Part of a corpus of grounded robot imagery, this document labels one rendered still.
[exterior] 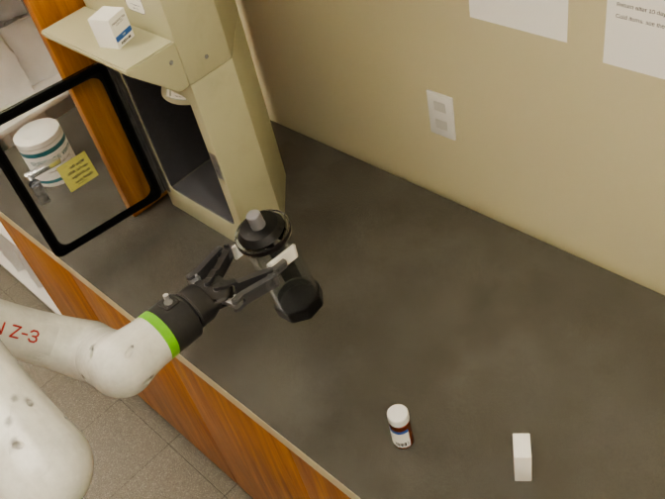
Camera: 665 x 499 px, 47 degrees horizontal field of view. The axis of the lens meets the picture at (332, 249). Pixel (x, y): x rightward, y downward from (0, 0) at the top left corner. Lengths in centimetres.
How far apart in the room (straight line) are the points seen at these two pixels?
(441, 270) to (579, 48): 56
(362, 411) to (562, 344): 41
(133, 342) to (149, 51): 55
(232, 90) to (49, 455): 88
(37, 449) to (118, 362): 29
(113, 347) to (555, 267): 92
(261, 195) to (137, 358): 65
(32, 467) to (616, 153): 111
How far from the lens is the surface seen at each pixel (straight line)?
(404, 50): 173
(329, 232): 184
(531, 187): 171
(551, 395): 150
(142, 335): 130
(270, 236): 139
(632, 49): 140
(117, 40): 155
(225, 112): 164
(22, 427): 104
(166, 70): 153
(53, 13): 181
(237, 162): 171
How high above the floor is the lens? 218
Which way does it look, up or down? 44 degrees down
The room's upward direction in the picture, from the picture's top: 15 degrees counter-clockwise
